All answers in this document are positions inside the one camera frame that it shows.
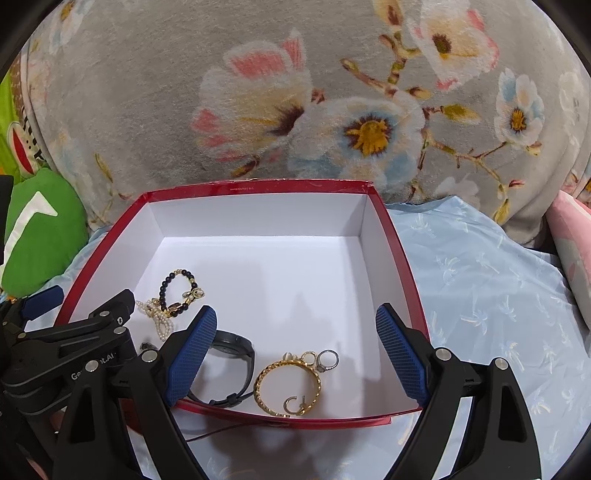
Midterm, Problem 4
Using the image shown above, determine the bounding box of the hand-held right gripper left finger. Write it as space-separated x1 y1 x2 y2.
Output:
53 305 218 480

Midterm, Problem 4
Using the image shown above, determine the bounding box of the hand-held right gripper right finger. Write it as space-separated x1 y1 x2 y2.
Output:
375 303 542 480

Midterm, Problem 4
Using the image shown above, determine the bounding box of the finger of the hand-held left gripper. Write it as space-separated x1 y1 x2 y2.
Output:
9 290 137 403
9 285 64 326

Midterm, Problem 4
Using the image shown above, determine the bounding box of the black wristwatch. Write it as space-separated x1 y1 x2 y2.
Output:
141 330 257 408

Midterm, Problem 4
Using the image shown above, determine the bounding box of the white pearl bracelet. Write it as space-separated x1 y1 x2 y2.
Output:
135 298 176 342

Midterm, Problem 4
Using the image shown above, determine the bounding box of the gold chain bracelet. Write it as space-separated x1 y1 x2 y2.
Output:
253 360 322 418

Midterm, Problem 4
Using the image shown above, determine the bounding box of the black beaded bracelet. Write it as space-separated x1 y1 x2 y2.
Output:
158 270 206 319

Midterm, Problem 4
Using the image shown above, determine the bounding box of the red cardboard box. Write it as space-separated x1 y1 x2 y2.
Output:
53 179 432 430

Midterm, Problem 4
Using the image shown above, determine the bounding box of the green round cushion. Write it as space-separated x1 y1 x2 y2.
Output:
0 167 88 296

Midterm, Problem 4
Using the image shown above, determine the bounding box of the colourful cartoon printed blanket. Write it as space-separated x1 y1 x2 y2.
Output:
0 41 51 185

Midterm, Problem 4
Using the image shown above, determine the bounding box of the pink and white pillow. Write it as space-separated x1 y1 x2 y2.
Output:
547 185 591 324

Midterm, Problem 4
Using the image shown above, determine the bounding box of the grey floral blanket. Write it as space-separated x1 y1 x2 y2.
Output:
18 0 591 250

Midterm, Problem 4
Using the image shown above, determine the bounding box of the thin dark cord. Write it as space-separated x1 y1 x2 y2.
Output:
185 422 291 443

